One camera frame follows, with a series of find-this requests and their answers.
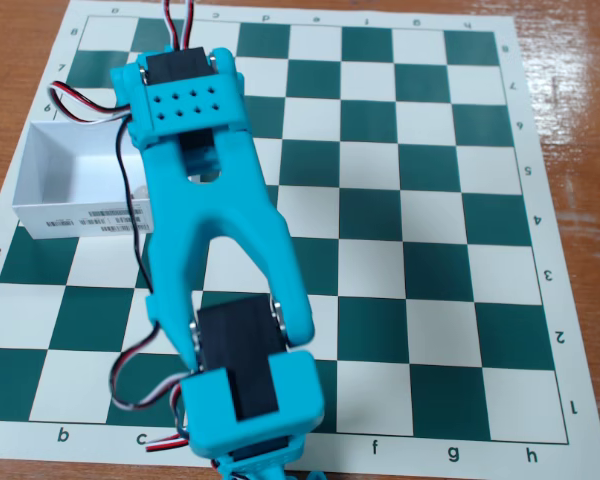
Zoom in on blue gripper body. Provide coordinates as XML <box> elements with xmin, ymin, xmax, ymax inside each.
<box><xmin>109</xmin><ymin>64</ymin><xmax>149</xmax><ymax>148</ymax></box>

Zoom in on white cardboard box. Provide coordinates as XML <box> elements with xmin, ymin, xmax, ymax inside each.
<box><xmin>11</xmin><ymin>119</ymin><xmax>155</xmax><ymax>240</ymax></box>

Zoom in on green white chessboard mat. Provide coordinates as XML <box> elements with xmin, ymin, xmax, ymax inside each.
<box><xmin>0</xmin><ymin>0</ymin><xmax>600</xmax><ymax>479</ymax></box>

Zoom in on wrist servo wire bundle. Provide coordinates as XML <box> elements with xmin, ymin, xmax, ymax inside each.
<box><xmin>48</xmin><ymin>81</ymin><xmax>155</xmax><ymax>296</ymax></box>

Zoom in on gripper servo wire bundle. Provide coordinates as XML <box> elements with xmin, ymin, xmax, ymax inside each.
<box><xmin>161</xmin><ymin>0</ymin><xmax>197</xmax><ymax>51</ymax></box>

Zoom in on elbow servo wire bundle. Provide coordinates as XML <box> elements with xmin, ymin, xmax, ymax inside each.
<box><xmin>108</xmin><ymin>319</ymin><xmax>194</xmax><ymax>412</ymax></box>

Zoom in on shoulder servo wire bundle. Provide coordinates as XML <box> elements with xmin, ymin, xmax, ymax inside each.
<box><xmin>143</xmin><ymin>432</ymin><xmax>191</xmax><ymax>454</ymax></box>

